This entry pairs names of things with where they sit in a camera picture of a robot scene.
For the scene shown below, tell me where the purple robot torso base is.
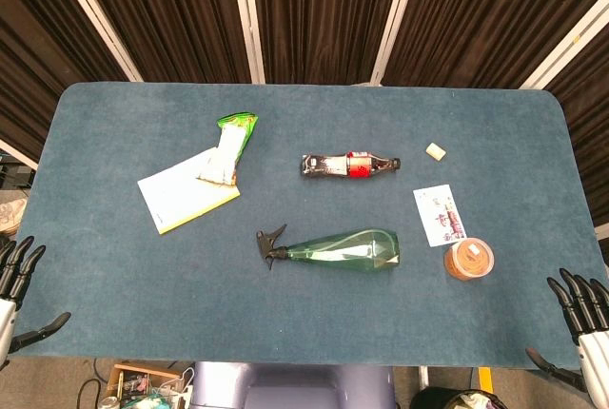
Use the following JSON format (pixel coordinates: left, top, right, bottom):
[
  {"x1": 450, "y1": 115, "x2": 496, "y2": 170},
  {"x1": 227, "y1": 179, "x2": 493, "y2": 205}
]
[{"x1": 189, "y1": 360, "x2": 399, "y2": 409}]

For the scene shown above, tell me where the right black-fingered robot hand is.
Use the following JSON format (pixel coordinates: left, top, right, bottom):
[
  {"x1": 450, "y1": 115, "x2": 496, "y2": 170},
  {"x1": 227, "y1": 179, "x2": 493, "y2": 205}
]
[{"x1": 525, "y1": 268, "x2": 609, "y2": 409}]

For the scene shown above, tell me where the cola bottle red label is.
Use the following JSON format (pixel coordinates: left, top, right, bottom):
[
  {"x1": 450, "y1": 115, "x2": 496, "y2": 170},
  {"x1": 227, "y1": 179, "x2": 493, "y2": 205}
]
[{"x1": 300, "y1": 151, "x2": 402, "y2": 181}]

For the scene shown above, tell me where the black bag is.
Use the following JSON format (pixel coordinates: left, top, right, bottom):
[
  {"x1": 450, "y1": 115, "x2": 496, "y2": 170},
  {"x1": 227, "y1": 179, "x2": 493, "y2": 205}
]
[{"x1": 409, "y1": 385, "x2": 513, "y2": 409}]

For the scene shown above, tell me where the round orange lidded container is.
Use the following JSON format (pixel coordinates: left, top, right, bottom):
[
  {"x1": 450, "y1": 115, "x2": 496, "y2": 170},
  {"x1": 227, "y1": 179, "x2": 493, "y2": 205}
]
[{"x1": 443, "y1": 236, "x2": 496, "y2": 282}]

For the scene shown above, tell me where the blue felt table mat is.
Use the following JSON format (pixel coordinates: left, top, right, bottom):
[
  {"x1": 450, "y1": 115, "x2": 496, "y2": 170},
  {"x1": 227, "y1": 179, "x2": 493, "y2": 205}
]
[{"x1": 13, "y1": 82, "x2": 609, "y2": 372}]

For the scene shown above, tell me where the brown pleated curtain panel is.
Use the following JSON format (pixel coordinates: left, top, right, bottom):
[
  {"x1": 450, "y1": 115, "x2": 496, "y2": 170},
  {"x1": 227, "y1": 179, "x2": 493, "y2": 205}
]
[
  {"x1": 0, "y1": 0, "x2": 129, "y2": 163},
  {"x1": 546, "y1": 23, "x2": 609, "y2": 229},
  {"x1": 70, "y1": 0, "x2": 253, "y2": 85},
  {"x1": 384, "y1": 0, "x2": 609, "y2": 89},
  {"x1": 249, "y1": 0, "x2": 410, "y2": 86}
]

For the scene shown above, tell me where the green snack bag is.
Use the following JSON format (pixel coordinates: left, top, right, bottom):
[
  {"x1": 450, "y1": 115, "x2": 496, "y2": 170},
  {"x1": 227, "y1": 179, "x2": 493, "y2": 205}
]
[{"x1": 197, "y1": 112, "x2": 261, "y2": 186}]

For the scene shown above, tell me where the cardboard box with clutter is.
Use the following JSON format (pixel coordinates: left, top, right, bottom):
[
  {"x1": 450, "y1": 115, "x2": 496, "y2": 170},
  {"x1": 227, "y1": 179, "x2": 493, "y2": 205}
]
[{"x1": 97, "y1": 363, "x2": 196, "y2": 409}]

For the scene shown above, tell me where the white partition frame post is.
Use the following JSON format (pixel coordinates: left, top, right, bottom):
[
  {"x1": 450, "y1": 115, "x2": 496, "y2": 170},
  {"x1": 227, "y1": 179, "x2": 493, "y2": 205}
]
[
  {"x1": 229, "y1": 0, "x2": 266, "y2": 85},
  {"x1": 47, "y1": 0, "x2": 144, "y2": 83},
  {"x1": 520, "y1": 13, "x2": 609, "y2": 90},
  {"x1": 0, "y1": 139, "x2": 39, "y2": 171},
  {"x1": 369, "y1": 0, "x2": 424, "y2": 87}
]

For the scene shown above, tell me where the green spray bottle black nozzle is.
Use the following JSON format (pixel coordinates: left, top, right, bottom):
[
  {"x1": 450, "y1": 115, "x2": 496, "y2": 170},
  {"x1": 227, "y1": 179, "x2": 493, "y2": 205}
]
[{"x1": 255, "y1": 224, "x2": 401, "y2": 271}]

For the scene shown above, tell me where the white notepad yellow edge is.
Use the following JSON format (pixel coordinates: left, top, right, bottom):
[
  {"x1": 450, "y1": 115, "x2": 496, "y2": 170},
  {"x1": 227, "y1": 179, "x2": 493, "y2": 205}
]
[{"x1": 137, "y1": 146, "x2": 242, "y2": 236}]

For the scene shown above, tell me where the left black-fingered robot hand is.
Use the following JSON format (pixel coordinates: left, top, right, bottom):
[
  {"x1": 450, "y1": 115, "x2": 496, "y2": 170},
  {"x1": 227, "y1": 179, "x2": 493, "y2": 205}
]
[{"x1": 0, "y1": 236, "x2": 71, "y2": 372}]

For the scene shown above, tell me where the white printed card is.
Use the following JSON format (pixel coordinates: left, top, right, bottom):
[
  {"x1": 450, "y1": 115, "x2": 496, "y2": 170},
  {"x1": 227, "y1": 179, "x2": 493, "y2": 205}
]
[{"x1": 412, "y1": 184, "x2": 467, "y2": 248}]

